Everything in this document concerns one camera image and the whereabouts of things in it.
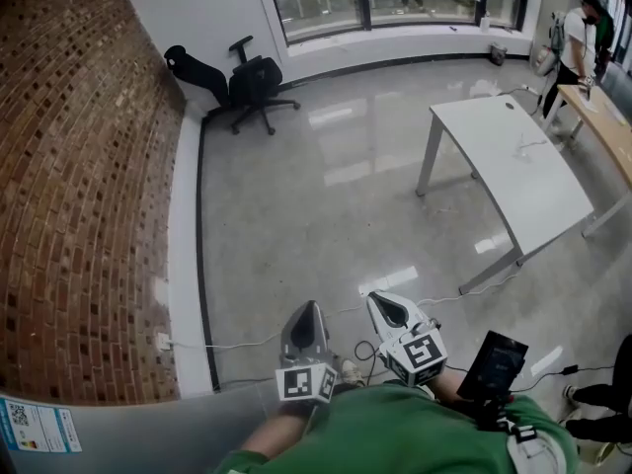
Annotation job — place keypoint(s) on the black power adapter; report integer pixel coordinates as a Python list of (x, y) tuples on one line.
[(570, 369)]

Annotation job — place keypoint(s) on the white wall socket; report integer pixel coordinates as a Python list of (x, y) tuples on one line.
[(163, 342)]

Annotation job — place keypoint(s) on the black chest-mounted device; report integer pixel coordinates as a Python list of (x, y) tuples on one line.
[(494, 368)]

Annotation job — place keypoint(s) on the person's right forearm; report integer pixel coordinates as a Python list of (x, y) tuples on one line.
[(447, 388)]

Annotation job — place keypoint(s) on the white rectangular table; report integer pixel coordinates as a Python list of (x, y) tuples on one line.
[(518, 190)]

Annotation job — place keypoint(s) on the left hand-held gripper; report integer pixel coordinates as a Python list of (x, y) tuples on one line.
[(298, 383)]

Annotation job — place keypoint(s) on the white bottle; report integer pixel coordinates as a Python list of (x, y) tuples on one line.
[(485, 23)]

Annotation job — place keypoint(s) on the person's left shoe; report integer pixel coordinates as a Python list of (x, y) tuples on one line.
[(353, 373)]

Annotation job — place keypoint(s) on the wooden rectangular table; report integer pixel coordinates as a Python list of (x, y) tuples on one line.
[(607, 126)]

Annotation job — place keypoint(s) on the black office chair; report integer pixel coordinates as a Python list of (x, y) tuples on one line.
[(252, 82)]

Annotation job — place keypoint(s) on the black framed window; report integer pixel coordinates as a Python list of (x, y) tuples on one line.
[(321, 8)]

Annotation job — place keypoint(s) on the small grey waste bin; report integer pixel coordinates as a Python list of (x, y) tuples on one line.
[(498, 56)]

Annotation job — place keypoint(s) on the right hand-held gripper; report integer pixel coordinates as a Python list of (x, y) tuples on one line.
[(419, 356)]

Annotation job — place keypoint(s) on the label sticker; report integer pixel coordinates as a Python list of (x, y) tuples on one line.
[(44, 427)]

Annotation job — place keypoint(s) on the person's left forearm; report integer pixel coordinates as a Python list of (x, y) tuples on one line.
[(276, 432)]

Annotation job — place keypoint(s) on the person's green shirt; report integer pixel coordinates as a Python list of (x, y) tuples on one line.
[(385, 432)]

